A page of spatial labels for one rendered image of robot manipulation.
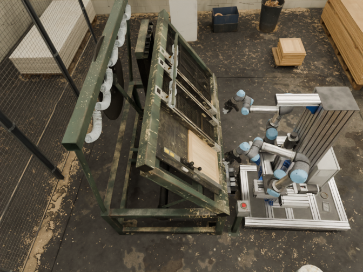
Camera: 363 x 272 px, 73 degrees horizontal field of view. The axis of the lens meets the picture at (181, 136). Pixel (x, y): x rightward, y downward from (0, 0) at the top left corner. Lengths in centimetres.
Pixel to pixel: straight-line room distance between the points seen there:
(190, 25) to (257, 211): 433
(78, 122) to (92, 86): 35
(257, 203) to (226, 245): 69
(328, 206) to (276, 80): 269
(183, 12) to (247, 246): 475
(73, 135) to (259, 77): 429
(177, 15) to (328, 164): 449
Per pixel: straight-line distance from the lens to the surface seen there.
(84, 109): 182
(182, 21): 609
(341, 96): 222
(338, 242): 392
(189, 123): 252
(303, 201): 283
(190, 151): 244
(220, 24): 652
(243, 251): 351
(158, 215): 279
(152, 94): 218
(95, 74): 207
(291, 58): 554
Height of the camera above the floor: 340
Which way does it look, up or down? 54 degrees down
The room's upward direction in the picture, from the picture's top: 6 degrees counter-clockwise
